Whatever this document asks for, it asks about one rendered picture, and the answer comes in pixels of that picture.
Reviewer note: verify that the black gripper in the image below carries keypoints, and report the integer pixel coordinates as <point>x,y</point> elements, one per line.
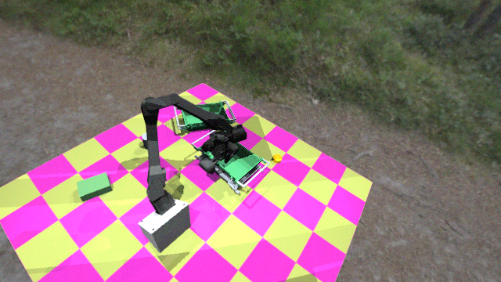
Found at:
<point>226,154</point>

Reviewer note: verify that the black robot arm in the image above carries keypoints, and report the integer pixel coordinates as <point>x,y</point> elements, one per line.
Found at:
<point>160,199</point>

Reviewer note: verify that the green rectangular block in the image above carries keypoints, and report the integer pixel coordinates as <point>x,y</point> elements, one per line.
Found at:
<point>94,186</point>

